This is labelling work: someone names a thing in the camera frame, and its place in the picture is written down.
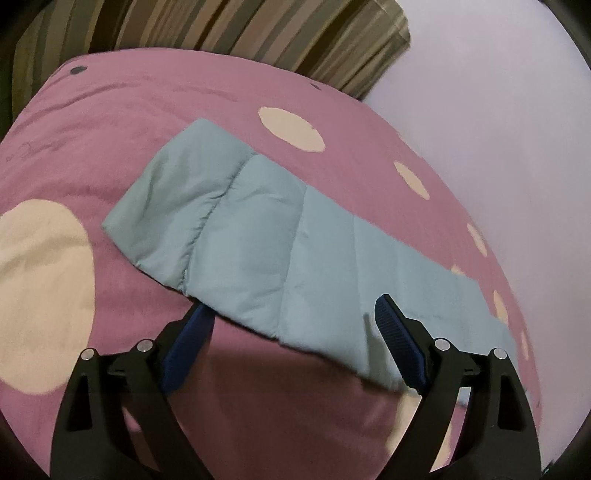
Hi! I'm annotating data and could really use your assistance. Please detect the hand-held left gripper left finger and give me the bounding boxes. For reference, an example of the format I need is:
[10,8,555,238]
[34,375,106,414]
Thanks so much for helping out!
[51,303,215,480]

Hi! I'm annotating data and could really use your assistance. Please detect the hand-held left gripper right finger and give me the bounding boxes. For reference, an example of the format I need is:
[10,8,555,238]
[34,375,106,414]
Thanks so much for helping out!
[374,294,541,480]

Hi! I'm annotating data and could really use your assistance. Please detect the light blue padded jacket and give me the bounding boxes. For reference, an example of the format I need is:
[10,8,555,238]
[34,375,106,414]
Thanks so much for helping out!
[102,117,518,396]

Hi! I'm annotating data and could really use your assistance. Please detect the pink polka dot bed sheet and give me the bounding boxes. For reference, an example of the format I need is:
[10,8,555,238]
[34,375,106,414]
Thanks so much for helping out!
[0,48,544,480]

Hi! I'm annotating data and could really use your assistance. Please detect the striped brown green pillow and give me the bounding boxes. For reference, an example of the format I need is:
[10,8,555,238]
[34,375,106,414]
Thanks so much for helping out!
[9,0,412,121]

